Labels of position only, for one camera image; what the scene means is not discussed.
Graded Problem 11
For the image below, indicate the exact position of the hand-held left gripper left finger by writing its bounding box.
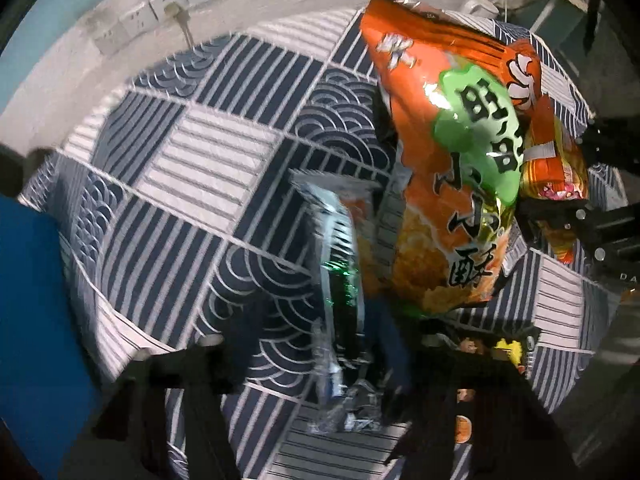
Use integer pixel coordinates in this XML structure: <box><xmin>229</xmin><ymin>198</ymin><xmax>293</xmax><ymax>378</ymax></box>
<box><xmin>92</xmin><ymin>334</ymin><xmax>248</xmax><ymax>480</ymax></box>

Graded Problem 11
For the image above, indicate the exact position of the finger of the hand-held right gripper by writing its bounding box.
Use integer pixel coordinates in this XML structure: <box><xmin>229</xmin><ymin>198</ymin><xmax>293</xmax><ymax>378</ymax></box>
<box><xmin>575</xmin><ymin>115</ymin><xmax>640</xmax><ymax>167</ymax></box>
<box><xmin>515</xmin><ymin>200</ymin><xmax>640</xmax><ymax>261</ymax></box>

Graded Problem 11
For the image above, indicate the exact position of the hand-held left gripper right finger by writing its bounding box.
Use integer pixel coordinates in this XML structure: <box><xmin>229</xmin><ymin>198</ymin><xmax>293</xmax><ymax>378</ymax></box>
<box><xmin>370</xmin><ymin>300</ymin><xmax>576</xmax><ymax>480</ymax></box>

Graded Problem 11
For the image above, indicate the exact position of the orange snack bag white swirl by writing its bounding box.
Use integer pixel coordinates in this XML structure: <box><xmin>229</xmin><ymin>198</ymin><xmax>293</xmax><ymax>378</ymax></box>
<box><xmin>505</xmin><ymin>37</ymin><xmax>591</xmax><ymax>266</ymax></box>

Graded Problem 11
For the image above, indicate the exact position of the black silver snack packet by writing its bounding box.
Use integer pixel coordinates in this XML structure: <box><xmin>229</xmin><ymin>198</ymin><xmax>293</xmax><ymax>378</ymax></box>
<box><xmin>290</xmin><ymin>170</ymin><xmax>386</xmax><ymax>433</ymax></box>

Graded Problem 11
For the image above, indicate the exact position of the orange snack bag green label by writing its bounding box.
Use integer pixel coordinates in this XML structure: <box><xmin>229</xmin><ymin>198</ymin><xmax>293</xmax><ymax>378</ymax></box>
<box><xmin>360</xmin><ymin>0</ymin><xmax>531</xmax><ymax>318</ymax></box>

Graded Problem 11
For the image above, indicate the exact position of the cardboard box blue rim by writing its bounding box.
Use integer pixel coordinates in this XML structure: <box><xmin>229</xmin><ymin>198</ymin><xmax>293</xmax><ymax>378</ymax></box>
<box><xmin>0</xmin><ymin>195</ymin><xmax>103</xmax><ymax>480</ymax></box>

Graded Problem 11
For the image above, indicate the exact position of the white electric kettle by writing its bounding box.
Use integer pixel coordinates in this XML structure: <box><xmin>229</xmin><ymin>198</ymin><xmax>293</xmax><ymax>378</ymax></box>
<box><xmin>460</xmin><ymin>0</ymin><xmax>501</xmax><ymax>18</ymax></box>

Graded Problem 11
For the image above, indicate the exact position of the blue white patterned tablecloth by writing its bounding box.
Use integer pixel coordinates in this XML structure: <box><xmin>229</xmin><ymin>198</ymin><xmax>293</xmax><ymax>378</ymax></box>
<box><xmin>20</xmin><ymin>7</ymin><xmax>621</xmax><ymax>480</ymax></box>

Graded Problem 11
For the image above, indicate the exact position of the grey plug cable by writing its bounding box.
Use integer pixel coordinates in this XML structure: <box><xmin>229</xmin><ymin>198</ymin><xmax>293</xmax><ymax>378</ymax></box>
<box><xmin>165</xmin><ymin>2</ymin><xmax>198</xmax><ymax>48</ymax></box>

